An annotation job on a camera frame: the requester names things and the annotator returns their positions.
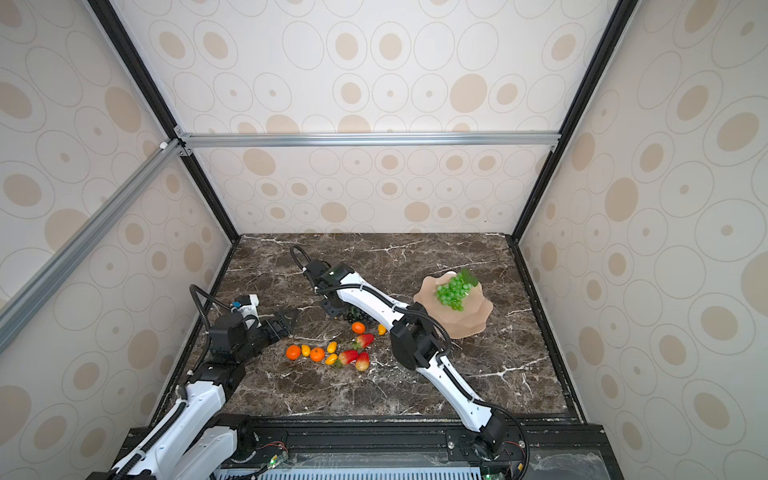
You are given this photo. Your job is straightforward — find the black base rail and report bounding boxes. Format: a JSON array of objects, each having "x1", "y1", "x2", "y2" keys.
[{"x1": 91, "y1": 414, "x2": 623, "y2": 479}]

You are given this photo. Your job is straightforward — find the fake strawberry front left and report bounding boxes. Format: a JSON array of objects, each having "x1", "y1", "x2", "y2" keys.
[{"x1": 336, "y1": 350, "x2": 359, "y2": 366}]

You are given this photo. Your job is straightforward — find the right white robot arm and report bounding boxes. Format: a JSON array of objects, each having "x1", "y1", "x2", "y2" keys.
[{"x1": 289, "y1": 245, "x2": 530, "y2": 474}]

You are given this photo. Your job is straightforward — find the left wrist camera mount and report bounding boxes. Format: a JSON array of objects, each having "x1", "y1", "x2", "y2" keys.
[{"x1": 230, "y1": 294, "x2": 259, "y2": 319}]

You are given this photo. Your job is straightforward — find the green fake grape bunch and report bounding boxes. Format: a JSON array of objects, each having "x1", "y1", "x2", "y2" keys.
[{"x1": 435, "y1": 268, "x2": 479, "y2": 311}]

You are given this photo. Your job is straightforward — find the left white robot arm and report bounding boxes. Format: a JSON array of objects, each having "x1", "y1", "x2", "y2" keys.
[{"x1": 88, "y1": 284, "x2": 299, "y2": 479}]

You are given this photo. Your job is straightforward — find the fake peach strawberry front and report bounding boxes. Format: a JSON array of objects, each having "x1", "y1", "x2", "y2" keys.
[{"x1": 355, "y1": 352, "x2": 370, "y2": 372}]

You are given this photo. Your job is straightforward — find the black fake grape bunch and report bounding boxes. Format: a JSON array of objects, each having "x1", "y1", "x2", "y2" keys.
[{"x1": 343, "y1": 306, "x2": 370, "y2": 325}]

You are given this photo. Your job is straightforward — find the fake strawberry centre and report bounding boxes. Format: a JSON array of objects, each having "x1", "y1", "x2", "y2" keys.
[{"x1": 354, "y1": 333, "x2": 375, "y2": 352}]

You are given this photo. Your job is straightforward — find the fake orange front middle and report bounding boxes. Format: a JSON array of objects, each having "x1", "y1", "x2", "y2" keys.
[{"x1": 309, "y1": 347, "x2": 326, "y2": 362}]

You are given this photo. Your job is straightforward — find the horizontal aluminium frame bar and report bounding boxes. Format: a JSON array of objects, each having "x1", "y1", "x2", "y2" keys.
[{"x1": 181, "y1": 131, "x2": 560, "y2": 148}]

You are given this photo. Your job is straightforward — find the slanted aluminium frame bar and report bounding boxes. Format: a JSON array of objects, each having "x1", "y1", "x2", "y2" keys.
[{"x1": 1, "y1": 139, "x2": 182, "y2": 350}]

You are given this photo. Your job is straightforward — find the pink scalloped fruit bowl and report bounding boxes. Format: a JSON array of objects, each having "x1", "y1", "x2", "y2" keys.
[{"x1": 414, "y1": 271, "x2": 494, "y2": 339}]

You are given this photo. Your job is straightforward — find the fake orange front left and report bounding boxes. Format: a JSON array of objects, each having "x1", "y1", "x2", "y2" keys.
[{"x1": 285, "y1": 345, "x2": 302, "y2": 361}]

